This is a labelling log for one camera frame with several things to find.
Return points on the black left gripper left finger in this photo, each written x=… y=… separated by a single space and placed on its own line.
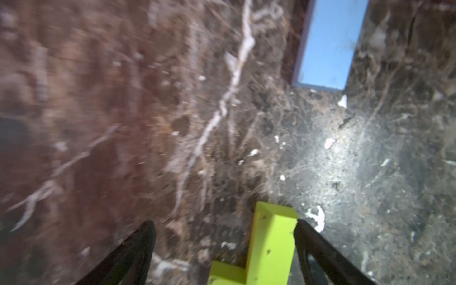
x=129 y=263

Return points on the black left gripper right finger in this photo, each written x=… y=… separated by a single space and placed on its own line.
x=320 y=261

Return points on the green block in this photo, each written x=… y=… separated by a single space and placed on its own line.
x=226 y=274
x=272 y=244

